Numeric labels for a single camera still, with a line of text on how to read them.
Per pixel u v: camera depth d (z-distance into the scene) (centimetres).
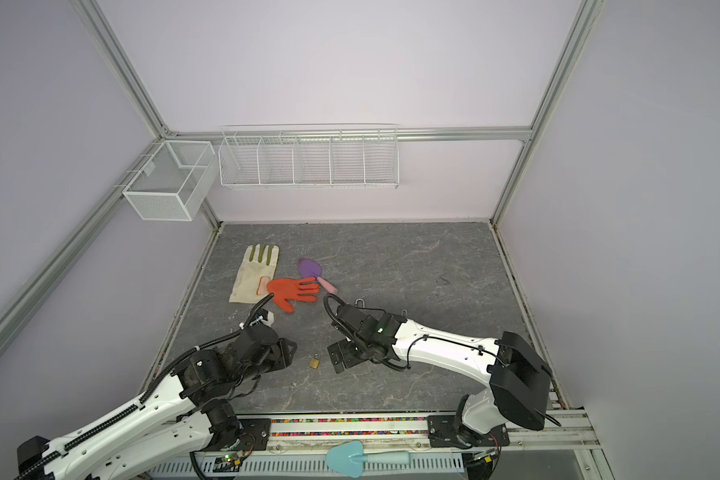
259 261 108
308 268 108
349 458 70
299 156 98
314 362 85
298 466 71
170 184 99
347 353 69
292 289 100
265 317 70
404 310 94
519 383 42
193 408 51
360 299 99
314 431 75
